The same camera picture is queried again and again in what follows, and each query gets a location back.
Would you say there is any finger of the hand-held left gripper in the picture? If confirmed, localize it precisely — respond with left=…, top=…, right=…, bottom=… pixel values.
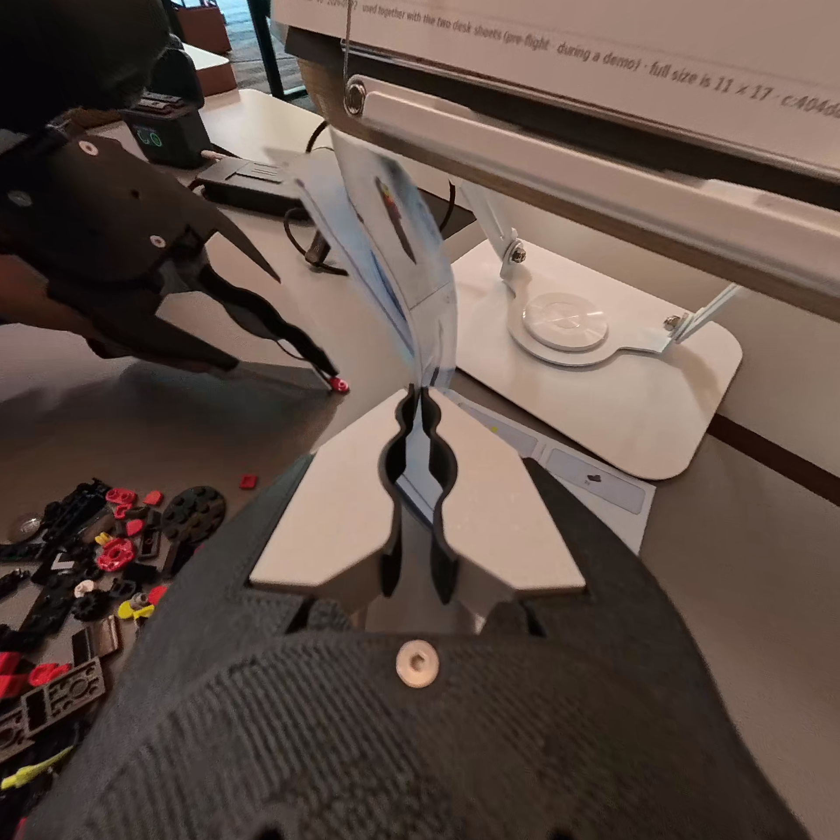
left=49, top=274, right=242, bottom=377
left=161, top=259, right=343, bottom=392

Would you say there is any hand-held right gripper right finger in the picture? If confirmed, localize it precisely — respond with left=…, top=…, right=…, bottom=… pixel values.
left=421, top=386, right=588, bottom=624

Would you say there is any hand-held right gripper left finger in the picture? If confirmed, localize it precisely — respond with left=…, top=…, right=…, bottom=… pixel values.
left=248, top=386, right=421, bottom=618

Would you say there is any pile of loose lego pieces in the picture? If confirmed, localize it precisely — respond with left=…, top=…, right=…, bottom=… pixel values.
left=0, top=478, right=228, bottom=796

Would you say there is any black charger with green display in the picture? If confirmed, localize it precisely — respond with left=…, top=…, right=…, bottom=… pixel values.
left=120, top=91, right=212, bottom=169

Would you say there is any black cable with plug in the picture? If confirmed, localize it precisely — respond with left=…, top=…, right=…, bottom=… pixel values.
left=283, top=120, right=350, bottom=277

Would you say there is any white document holder stand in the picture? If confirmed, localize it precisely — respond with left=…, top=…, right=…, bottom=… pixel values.
left=285, top=20, right=840, bottom=483

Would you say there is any black office chair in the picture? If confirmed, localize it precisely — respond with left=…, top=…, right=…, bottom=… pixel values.
left=152, top=31, right=206, bottom=114

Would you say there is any lego instruction booklet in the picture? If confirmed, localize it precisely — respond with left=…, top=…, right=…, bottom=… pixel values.
left=266, top=128, right=657, bottom=559

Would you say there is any flat black box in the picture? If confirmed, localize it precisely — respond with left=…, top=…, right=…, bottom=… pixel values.
left=196, top=156, right=307, bottom=219

